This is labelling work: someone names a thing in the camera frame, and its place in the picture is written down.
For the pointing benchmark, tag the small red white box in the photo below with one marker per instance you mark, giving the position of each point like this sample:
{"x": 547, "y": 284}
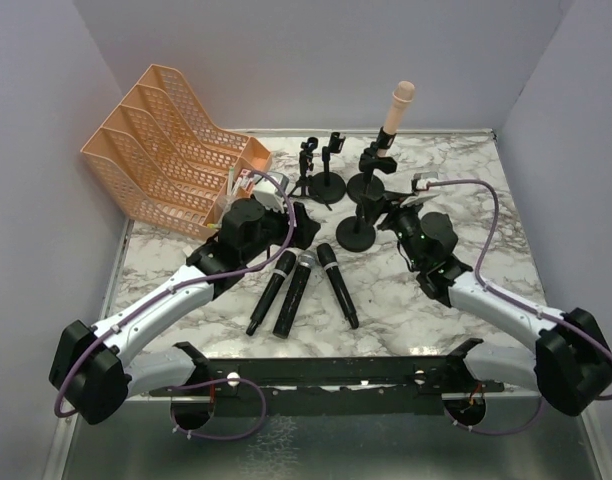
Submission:
{"x": 244, "y": 179}

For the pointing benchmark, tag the orange plastic file organizer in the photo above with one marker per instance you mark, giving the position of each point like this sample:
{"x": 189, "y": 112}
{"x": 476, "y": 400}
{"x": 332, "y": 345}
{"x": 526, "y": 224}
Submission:
{"x": 164, "y": 161}

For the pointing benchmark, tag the black microphone with white ring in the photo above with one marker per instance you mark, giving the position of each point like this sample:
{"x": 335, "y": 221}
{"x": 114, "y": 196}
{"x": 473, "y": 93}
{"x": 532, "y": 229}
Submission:
{"x": 329, "y": 263}

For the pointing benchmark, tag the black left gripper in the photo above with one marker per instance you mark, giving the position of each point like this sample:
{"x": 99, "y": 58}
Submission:
{"x": 296, "y": 225}

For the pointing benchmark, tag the silver mesh head black microphone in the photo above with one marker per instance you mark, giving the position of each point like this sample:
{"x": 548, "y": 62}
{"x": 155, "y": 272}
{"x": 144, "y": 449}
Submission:
{"x": 305, "y": 263}

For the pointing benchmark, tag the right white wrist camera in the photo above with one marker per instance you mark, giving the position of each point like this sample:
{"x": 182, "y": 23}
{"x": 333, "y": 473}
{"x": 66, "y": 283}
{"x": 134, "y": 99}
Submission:
{"x": 421, "y": 193}

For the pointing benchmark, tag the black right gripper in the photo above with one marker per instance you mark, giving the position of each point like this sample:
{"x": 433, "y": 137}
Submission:
{"x": 386, "y": 210}

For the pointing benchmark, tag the pens in organizer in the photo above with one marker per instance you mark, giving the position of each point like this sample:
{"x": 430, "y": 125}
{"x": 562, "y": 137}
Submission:
{"x": 228, "y": 197}

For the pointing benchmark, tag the small black tripod stand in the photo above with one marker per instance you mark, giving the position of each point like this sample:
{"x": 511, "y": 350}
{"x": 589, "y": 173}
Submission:
{"x": 305, "y": 160}

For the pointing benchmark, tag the black round base stand rear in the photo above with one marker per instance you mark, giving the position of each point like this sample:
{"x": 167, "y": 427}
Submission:
{"x": 328, "y": 187}

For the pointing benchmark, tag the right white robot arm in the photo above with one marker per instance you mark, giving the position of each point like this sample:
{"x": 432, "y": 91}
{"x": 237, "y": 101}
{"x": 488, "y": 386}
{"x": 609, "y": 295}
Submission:
{"x": 564, "y": 356}

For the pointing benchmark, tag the black stand with round base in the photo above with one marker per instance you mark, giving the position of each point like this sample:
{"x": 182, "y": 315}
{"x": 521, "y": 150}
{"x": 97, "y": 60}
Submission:
{"x": 374, "y": 157}

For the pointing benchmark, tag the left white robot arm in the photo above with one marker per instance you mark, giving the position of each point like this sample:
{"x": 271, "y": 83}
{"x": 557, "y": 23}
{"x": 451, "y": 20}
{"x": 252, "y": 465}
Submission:
{"x": 94, "y": 367}

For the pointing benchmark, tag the black microphone at far left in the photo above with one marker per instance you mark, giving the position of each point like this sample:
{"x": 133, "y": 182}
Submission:
{"x": 280, "y": 272}

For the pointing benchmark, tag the beige pink microphone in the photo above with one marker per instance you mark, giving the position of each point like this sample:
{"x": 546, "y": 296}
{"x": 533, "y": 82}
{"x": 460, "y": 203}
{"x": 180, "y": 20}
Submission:
{"x": 402, "y": 97}

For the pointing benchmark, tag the black mounting rail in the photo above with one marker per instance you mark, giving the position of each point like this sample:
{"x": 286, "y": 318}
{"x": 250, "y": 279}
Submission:
{"x": 351, "y": 385}

